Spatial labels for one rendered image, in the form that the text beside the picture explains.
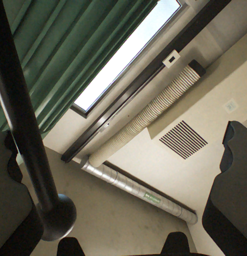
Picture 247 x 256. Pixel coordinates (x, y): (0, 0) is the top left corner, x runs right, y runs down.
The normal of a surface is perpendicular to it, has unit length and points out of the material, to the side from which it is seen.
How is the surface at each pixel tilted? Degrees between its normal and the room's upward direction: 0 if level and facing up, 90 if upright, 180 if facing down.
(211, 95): 90
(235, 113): 90
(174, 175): 90
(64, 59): 90
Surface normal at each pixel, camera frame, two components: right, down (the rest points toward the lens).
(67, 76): 0.58, 0.77
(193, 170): 0.10, 0.58
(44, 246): 0.68, -0.63
